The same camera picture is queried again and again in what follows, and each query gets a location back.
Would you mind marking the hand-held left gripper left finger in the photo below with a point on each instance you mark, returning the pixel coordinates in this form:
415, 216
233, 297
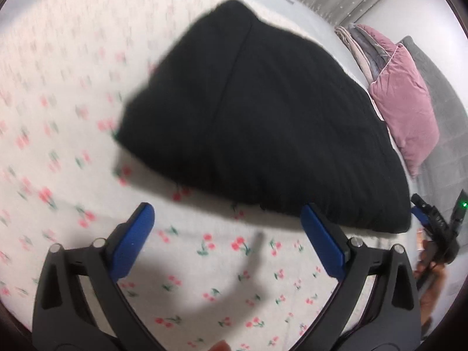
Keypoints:
131, 241

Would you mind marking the pink velvet pillow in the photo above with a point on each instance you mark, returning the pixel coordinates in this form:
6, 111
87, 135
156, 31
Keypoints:
406, 98

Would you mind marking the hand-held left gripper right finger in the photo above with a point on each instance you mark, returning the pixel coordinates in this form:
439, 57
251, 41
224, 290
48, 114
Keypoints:
325, 241

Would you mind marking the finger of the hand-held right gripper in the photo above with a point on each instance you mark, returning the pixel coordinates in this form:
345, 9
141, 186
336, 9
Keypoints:
420, 212

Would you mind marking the black garment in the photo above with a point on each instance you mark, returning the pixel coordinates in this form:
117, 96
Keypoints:
256, 117

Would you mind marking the person's right hand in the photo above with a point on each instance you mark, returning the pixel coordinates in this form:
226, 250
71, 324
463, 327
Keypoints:
429, 259

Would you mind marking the cherry print bed sheet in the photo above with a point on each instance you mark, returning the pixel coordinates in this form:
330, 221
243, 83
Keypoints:
182, 263

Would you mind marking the folded grey pink blankets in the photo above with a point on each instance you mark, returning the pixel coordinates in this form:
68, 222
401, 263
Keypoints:
362, 47

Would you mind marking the person's left hand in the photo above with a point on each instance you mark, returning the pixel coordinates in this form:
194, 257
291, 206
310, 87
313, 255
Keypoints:
221, 346

